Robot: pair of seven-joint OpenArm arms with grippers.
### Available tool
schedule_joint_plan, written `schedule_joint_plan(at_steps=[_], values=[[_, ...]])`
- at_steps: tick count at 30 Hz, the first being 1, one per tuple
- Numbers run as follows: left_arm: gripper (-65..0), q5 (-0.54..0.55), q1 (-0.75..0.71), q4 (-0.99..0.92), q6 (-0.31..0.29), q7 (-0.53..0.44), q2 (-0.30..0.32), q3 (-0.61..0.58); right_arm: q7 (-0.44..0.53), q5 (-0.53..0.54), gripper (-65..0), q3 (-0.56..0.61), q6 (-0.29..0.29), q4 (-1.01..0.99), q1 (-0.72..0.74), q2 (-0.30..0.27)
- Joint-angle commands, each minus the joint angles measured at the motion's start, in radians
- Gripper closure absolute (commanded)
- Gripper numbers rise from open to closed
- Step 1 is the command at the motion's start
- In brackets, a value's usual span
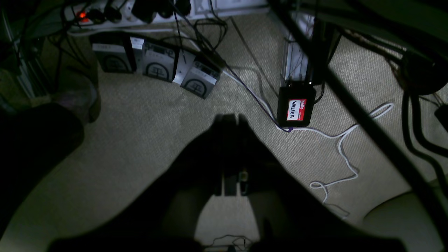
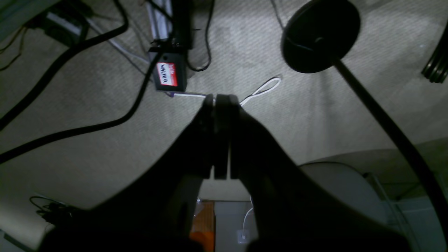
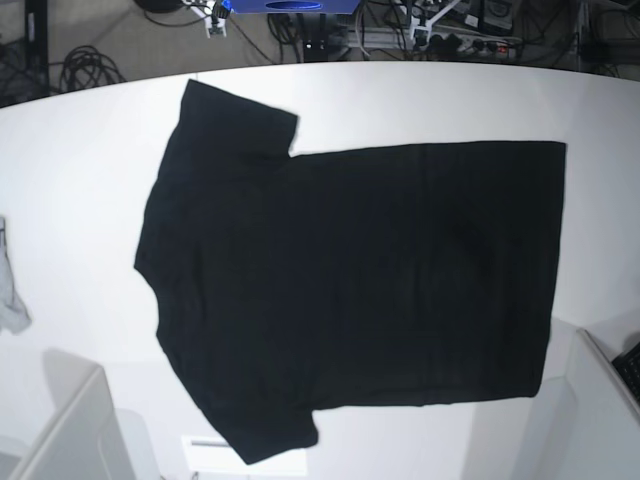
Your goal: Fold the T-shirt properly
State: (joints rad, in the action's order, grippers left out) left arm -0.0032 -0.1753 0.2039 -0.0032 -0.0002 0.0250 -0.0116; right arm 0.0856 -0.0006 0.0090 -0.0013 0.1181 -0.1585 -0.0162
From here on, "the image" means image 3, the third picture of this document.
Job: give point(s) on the black T-shirt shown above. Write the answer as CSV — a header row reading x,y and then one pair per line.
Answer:
x,y
407,275

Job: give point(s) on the blue box with oval logo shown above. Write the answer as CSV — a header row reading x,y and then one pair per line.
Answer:
x,y
294,6

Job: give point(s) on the white partition left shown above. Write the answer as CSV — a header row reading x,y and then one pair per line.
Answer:
x,y
59,421

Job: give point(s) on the white partition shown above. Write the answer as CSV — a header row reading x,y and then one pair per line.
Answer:
x,y
582,425
59,421

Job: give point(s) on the grey cloth at table edge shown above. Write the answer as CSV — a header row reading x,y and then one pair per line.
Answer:
x,y
14,314

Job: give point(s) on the white partition right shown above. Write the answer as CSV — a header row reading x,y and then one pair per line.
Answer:
x,y
582,425

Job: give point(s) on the black keyboard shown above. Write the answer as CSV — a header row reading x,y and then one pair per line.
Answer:
x,y
627,366

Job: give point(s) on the white cable slot plate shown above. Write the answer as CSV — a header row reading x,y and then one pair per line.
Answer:
x,y
214,455

